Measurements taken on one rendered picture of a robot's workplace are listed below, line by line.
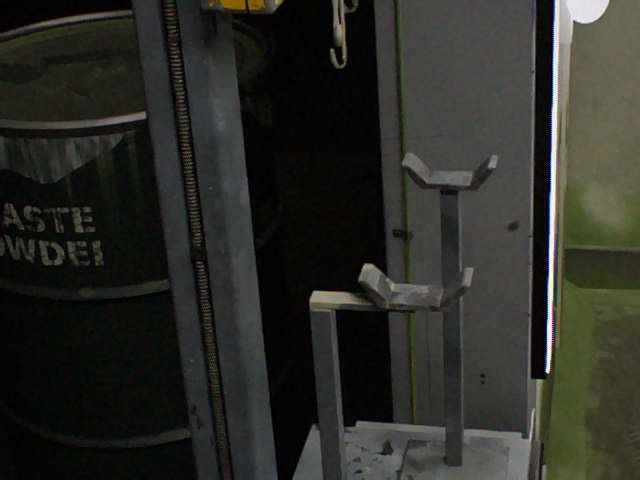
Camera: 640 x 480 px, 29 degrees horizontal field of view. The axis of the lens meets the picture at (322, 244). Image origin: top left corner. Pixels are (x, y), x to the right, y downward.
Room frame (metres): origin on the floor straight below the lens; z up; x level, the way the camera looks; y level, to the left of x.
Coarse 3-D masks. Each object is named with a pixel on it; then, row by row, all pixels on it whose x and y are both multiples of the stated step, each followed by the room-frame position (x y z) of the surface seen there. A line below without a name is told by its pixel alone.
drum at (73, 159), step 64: (256, 64) 1.91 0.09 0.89; (0, 128) 1.74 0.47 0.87; (64, 128) 1.72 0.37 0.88; (128, 128) 1.73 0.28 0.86; (256, 128) 1.89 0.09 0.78; (0, 192) 1.76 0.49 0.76; (64, 192) 1.72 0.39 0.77; (128, 192) 1.73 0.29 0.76; (256, 192) 1.87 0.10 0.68; (0, 256) 1.78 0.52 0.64; (64, 256) 1.73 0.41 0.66; (128, 256) 1.72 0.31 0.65; (256, 256) 1.85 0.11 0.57; (0, 320) 1.81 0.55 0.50; (64, 320) 1.73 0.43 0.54; (128, 320) 1.72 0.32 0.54; (0, 384) 1.87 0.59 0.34; (64, 384) 1.74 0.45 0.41; (128, 384) 1.72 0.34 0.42; (64, 448) 1.75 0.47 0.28; (128, 448) 1.71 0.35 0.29
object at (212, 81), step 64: (192, 0) 0.87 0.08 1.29; (192, 64) 0.87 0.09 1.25; (192, 128) 0.88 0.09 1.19; (192, 192) 0.88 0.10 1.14; (192, 256) 0.88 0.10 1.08; (192, 320) 0.88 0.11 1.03; (256, 320) 0.91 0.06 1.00; (192, 384) 0.88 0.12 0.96; (256, 384) 0.89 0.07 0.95; (192, 448) 0.88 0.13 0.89; (256, 448) 0.87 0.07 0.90
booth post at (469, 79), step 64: (384, 0) 1.34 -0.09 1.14; (448, 0) 1.33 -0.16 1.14; (512, 0) 1.31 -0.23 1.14; (384, 64) 1.34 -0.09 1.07; (448, 64) 1.33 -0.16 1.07; (512, 64) 1.31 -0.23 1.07; (384, 128) 1.34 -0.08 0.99; (448, 128) 1.33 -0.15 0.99; (512, 128) 1.31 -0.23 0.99; (384, 192) 1.35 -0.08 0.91; (512, 192) 1.31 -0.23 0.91; (512, 256) 1.31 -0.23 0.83; (512, 320) 1.31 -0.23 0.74; (512, 384) 1.31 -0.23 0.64
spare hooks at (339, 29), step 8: (336, 0) 1.39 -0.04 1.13; (352, 0) 1.45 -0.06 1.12; (336, 8) 1.39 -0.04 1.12; (344, 8) 1.42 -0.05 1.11; (352, 8) 1.44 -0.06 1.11; (336, 16) 1.39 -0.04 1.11; (336, 24) 1.37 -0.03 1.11; (344, 24) 1.40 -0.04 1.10; (336, 32) 1.36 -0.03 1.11; (344, 32) 1.40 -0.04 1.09; (336, 40) 1.36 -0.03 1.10; (344, 40) 1.40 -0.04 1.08; (344, 48) 1.40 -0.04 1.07; (344, 56) 1.40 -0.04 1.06; (336, 64) 1.37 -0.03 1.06; (344, 64) 1.39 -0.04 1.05
